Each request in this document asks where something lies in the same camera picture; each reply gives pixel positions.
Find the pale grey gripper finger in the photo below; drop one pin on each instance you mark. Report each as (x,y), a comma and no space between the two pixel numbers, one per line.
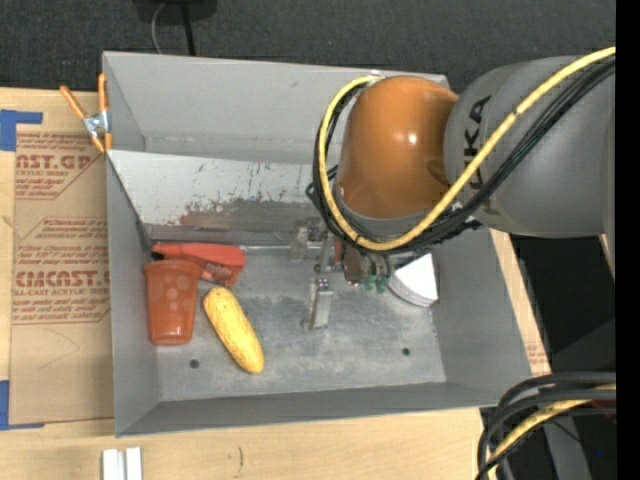
(320,308)
(299,245)

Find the grey metal bin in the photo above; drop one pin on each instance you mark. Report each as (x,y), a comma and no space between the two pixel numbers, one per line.
(350,363)

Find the yellow toy corn cob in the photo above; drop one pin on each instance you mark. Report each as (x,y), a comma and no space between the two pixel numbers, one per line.
(232,328)

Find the orange plastic cup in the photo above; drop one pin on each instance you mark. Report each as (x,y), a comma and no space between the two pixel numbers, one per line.
(171,303)

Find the brown cardboard board, red print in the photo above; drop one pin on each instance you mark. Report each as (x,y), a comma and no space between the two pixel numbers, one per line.
(60,358)

